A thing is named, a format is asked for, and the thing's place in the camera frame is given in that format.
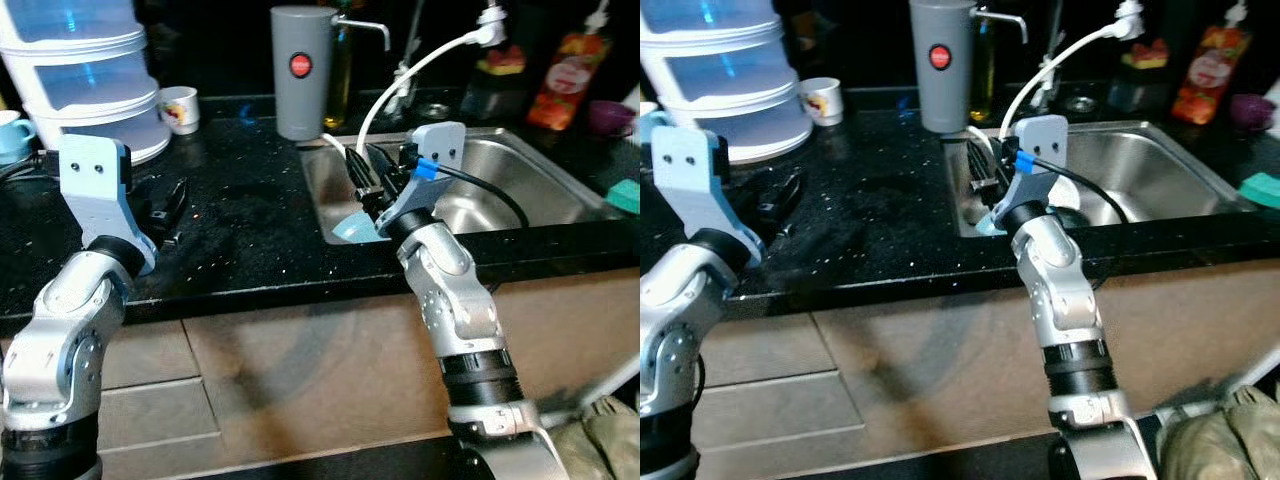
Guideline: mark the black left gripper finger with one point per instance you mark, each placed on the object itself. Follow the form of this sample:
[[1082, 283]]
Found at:
[[175, 198], [778, 222], [787, 185], [166, 236]]

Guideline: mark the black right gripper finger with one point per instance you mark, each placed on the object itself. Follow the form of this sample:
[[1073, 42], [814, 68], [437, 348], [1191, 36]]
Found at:
[[362, 175], [1002, 155], [980, 170], [388, 168]]

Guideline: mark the light blue plate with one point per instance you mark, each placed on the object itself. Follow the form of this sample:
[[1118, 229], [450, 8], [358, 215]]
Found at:
[[988, 225], [350, 230]]

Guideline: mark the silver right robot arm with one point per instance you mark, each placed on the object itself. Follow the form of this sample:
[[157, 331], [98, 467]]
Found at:
[[1060, 290], [455, 300]]

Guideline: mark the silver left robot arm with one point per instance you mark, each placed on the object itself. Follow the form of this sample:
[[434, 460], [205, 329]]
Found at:
[[60, 330], [680, 330]]

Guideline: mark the thin white tube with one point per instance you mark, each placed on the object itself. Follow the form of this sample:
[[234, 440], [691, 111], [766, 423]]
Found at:
[[332, 138], [975, 131]]

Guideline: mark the yellow oil bottle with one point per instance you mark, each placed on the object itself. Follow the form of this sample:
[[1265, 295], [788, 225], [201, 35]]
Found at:
[[342, 90], [984, 85]]

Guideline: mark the round chrome counter fitting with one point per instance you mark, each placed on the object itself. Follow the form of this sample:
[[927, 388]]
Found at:
[[1082, 104], [435, 110]]

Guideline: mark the tall grey canister red label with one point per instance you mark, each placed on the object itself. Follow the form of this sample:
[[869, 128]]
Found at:
[[940, 95], [303, 100]]

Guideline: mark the white mug cherry print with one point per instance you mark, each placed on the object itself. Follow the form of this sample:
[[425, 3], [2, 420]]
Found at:
[[180, 110], [822, 102]]

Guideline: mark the white stacked food container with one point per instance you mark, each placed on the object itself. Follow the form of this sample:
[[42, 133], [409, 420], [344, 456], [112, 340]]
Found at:
[[90, 90], [730, 80]]

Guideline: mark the dark sponge holder container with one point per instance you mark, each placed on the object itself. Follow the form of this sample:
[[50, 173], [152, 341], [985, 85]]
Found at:
[[495, 97], [1137, 90]]

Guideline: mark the chrome canister spout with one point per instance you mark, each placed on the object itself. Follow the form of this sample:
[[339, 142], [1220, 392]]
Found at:
[[1003, 16], [365, 24]]

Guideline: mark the stainless steel sink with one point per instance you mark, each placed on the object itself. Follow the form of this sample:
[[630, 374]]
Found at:
[[540, 180], [1170, 165]]

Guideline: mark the light blue mug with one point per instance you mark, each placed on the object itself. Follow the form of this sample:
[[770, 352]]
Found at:
[[15, 140]]

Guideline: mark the red yellow green sponge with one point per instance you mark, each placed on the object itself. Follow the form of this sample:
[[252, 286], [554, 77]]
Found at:
[[502, 60], [1145, 53]]

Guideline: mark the purple cup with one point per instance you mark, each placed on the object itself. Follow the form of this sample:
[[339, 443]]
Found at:
[[608, 118], [1250, 112]]

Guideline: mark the white faucet adapter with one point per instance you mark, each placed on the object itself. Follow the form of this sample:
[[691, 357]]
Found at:
[[492, 28], [1128, 22]]

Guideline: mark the orange fruit print pouch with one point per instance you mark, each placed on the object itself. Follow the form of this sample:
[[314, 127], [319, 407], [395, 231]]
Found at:
[[1208, 80], [565, 85]]

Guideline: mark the white bar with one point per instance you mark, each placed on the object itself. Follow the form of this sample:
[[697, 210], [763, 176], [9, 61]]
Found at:
[[1175, 408]]

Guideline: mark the olive plastic bag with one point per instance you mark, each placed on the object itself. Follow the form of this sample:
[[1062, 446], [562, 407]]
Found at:
[[600, 445], [1220, 440]]

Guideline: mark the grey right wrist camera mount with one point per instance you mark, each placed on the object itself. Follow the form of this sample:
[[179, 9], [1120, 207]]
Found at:
[[440, 145], [1045, 135]]

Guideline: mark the chrome faucet post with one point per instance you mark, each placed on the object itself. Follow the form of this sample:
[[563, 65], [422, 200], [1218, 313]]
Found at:
[[1052, 45], [413, 50]]

